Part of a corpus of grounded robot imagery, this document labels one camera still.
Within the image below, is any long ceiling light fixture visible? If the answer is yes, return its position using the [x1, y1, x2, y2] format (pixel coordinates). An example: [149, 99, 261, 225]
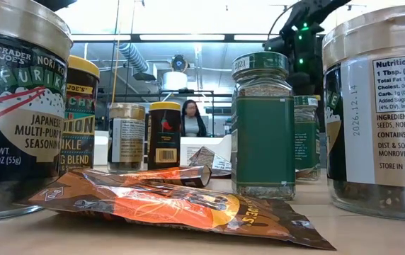
[69, 33, 278, 43]

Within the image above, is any black round ceiling device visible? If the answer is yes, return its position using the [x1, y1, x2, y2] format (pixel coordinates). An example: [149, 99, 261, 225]
[170, 54, 190, 74]

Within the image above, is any green label spice jar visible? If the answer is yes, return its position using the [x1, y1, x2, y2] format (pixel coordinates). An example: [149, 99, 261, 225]
[293, 94, 322, 181]
[230, 51, 297, 201]

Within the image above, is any furikake jar tan lid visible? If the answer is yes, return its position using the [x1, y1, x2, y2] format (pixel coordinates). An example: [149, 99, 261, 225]
[321, 4, 405, 222]
[0, 0, 73, 222]
[107, 102, 147, 174]

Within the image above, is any orange brown seasoning packet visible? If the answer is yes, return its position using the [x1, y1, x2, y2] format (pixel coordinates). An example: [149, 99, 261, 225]
[71, 164, 213, 188]
[14, 169, 337, 251]

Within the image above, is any white plastic bin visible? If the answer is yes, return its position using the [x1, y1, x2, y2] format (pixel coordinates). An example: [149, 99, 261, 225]
[93, 130, 110, 166]
[180, 134, 232, 167]

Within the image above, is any yellow hanging cable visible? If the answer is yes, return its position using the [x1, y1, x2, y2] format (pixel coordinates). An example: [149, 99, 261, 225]
[111, 0, 121, 104]

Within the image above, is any brown foil seasoning packet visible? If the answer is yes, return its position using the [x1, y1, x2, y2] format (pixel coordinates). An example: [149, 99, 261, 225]
[188, 146, 232, 178]

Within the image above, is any white cylinder tank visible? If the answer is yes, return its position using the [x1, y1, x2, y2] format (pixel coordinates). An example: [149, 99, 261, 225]
[161, 70, 189, 91]

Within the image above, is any person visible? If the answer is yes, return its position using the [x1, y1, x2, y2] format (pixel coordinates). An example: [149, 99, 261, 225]
[181, 99, 208, 138]

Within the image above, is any silver flexible ventilation duct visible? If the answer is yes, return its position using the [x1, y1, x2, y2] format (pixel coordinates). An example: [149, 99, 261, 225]
[117, 42, 151, 74]

